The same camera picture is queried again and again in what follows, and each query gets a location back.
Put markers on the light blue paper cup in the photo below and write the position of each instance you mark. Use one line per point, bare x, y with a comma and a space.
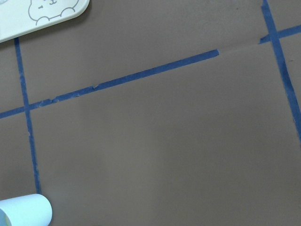
28, 210

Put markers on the cream bear print tray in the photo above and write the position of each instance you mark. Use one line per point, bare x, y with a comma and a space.
20, 17

